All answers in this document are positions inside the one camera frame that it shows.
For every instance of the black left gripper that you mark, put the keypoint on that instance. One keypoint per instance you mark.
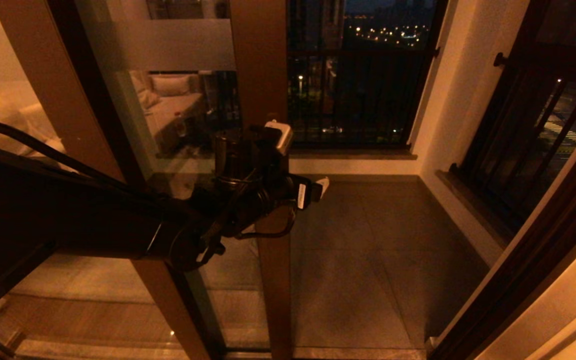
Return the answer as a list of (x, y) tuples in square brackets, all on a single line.
[(268, 200)]

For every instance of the brown-framed sliding glass door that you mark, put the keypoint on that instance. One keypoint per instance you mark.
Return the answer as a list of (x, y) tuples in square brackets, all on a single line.
[(260, 65)]

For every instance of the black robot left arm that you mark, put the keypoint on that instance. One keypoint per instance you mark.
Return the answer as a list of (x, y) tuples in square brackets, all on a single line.
[(68, 215)]

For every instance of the short stone window sill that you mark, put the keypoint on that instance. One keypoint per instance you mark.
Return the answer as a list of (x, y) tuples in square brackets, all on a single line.
[(358, 154)]

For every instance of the dark brown door jamb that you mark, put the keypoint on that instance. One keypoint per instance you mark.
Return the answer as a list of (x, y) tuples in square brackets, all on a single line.
[(518, 290)]

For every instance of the brown-framed fixed glass panel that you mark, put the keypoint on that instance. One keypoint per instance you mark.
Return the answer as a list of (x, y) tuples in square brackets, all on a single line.
[(58, 90)]

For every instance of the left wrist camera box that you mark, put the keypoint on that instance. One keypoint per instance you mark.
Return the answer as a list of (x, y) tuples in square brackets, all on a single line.
[(302, 196)]

